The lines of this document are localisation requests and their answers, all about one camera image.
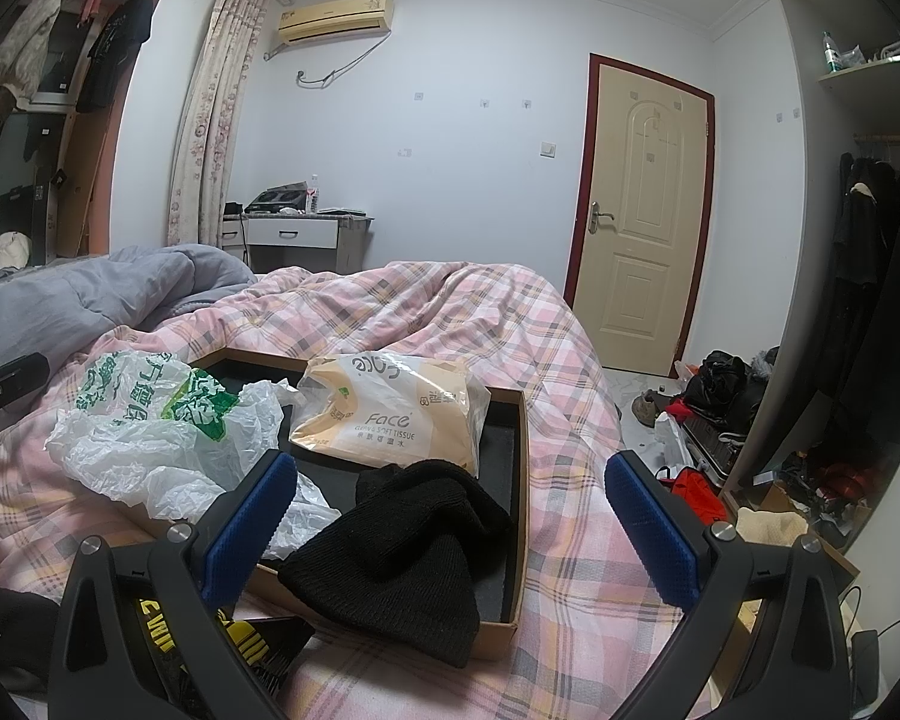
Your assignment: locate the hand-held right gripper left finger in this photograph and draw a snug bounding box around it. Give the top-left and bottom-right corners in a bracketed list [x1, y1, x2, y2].
[49, 448, 301, 720]

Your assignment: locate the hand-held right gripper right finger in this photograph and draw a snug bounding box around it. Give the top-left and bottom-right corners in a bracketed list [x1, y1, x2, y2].
[604, 448, 850, 720]

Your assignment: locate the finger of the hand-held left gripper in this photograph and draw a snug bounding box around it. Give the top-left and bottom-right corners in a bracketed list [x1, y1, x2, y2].
[0, 352, 51, 422]

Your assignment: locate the black yellow packet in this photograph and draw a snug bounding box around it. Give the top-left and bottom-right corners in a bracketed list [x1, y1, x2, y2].
[131, 592, 317, 702]

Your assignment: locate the green printed plastic bag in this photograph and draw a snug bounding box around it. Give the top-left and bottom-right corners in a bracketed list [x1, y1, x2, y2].
[45, 349, 286, 522]

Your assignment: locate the black knit hat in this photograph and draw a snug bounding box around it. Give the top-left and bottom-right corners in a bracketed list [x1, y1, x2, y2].
[277, 457, 515, 668]

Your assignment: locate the brown cardboard tray box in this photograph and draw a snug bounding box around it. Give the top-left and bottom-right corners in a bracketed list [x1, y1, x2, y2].
[187, 347, 530, 665]

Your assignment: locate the beige tissue pack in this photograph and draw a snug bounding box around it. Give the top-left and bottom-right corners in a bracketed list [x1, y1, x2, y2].
[289, 352, 492, 479]

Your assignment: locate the red bag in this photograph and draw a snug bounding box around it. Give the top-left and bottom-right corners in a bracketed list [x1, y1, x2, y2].
[656, 465, 728, 526]

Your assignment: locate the pink plaid quilt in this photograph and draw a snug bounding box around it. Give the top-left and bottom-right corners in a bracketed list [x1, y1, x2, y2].
[0, 261, 721, 720]

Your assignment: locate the white shopping bag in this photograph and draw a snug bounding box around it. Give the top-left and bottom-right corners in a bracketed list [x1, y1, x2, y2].
[652, 411, 695, 475]

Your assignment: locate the silver metal case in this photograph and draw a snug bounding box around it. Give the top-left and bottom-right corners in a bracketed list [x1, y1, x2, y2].
[682, 416, 747, 479]

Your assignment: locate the grey duvet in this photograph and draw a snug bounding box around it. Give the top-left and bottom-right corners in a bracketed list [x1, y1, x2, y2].
[0, 244, 260, 391]

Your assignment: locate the brown shoe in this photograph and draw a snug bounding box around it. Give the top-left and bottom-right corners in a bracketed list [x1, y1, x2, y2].
[631, 390, 680, 428]

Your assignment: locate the cream cloth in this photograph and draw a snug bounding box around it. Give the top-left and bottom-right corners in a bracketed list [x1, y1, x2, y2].
[735, 506, 809, 550]

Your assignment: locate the black bag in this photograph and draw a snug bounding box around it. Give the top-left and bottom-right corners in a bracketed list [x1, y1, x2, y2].
[682, 349, 773, 425]

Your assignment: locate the red cloth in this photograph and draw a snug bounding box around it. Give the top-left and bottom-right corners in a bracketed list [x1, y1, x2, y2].
[817, 463, 882, 502]

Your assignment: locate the wooden closet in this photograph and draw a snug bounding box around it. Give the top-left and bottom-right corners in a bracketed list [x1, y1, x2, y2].
[0, 0, 177, 271]

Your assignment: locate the black power adapter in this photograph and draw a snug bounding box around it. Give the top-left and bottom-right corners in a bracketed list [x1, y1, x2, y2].
[851, 630, 882, 713]

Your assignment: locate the cream door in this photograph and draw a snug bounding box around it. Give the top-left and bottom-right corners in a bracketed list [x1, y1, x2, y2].
[562, 52, 717, 376]

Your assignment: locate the white nightstand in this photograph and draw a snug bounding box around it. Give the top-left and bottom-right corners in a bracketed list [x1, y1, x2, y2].
[220, 211, 376, 275]

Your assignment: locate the black tray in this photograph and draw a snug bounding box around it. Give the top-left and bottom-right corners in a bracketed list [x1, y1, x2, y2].
[244, 180, 308, 215]

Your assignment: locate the floral curtain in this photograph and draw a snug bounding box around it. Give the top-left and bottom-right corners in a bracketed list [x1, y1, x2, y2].
[166, 0, 275, 248]

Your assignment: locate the black hanging shirt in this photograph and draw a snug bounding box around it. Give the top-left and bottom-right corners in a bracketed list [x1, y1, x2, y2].
[75, 0, 155, 113]

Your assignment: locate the beige hanging jacket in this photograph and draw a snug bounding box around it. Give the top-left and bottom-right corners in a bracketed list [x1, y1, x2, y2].
[0, 0, 68, 128]

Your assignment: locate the white sliding wardrobe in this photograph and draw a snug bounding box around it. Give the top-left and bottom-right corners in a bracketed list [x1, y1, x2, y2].
[720, 0, 900, 563]

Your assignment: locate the cream air conditioner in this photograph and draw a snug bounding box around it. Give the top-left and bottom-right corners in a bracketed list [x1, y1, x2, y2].
[276, 0, 396, 44]

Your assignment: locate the white plastic clutter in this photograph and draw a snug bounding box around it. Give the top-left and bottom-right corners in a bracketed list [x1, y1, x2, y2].
[840, 41, 900, 70]

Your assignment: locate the air conditioner cable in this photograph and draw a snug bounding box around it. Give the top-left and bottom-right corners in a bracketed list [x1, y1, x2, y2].
[264, 34, 387, 87]

